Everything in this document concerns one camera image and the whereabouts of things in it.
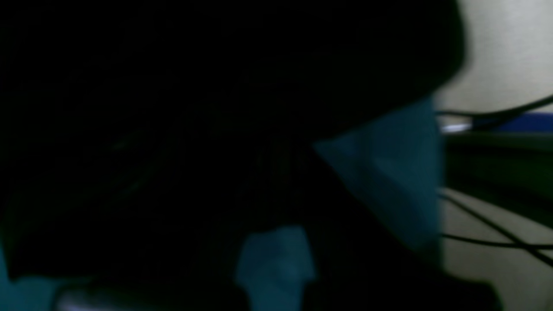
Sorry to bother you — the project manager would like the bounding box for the dark grey T-shirt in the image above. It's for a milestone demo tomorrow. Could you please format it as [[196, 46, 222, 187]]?
[[0, 0, 467, 281]]

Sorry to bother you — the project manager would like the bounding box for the teal table cloth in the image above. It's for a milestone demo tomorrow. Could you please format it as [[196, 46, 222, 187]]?
[[1, 98, 443, 311]]

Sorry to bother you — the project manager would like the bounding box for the left gripper silver left finger image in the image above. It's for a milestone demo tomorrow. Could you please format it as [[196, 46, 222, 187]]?
[[52, 242, 251, 311]]

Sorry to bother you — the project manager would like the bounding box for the left gripper black padded right finger image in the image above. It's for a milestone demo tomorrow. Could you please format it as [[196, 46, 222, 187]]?
[[298, 147, 503, 311]]

